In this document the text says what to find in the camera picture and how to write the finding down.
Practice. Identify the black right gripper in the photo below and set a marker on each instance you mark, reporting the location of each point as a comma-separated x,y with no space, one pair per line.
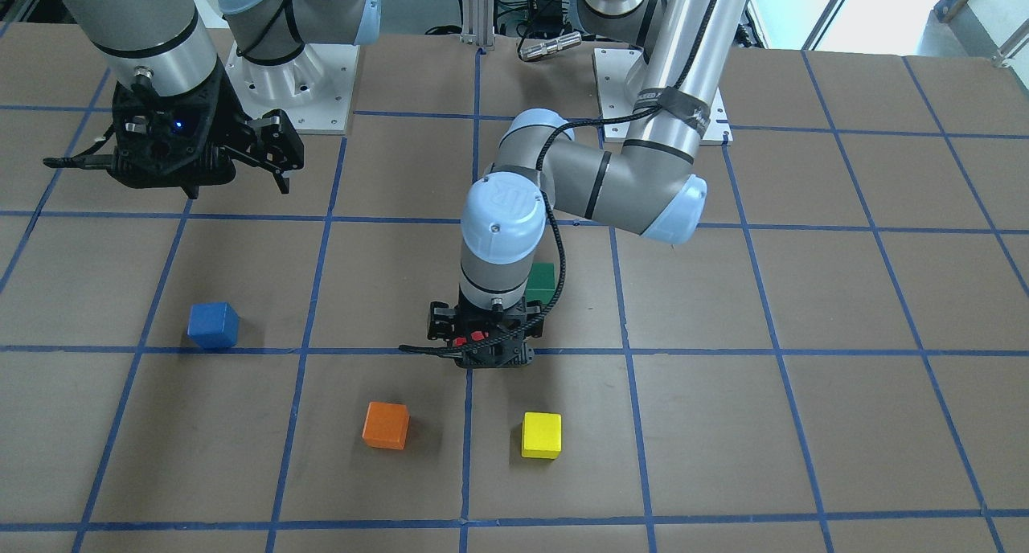
226,116

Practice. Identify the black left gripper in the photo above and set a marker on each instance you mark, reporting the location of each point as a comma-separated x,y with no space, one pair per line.
439,318

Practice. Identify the red wooden block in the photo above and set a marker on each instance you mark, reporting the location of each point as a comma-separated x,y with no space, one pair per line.
471,337

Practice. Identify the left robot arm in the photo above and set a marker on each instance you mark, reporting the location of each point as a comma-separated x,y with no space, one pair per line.
648,188

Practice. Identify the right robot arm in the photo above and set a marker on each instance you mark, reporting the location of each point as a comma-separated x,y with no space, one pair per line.
166,42

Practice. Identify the green wooden block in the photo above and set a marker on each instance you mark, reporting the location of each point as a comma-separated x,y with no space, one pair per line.
541,282

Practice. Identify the orange wooden block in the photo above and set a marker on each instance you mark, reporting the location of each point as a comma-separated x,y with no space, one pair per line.
386,425

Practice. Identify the yellow wooden block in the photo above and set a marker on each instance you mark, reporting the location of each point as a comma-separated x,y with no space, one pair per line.
541,435

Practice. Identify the blue wooden block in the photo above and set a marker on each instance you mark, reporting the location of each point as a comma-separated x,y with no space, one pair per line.
213,325

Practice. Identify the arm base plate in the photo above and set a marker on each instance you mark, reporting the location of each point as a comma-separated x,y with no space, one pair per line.
618,78
315,89

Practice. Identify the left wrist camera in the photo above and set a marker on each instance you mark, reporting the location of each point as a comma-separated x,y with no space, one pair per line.
513,351

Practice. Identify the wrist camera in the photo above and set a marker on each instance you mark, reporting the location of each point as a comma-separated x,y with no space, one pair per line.
151,143
513,351

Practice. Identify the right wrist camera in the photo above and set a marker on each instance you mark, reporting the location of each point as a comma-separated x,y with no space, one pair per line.
151,143

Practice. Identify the aluminium frame post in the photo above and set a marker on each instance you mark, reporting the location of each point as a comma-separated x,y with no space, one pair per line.
477,24

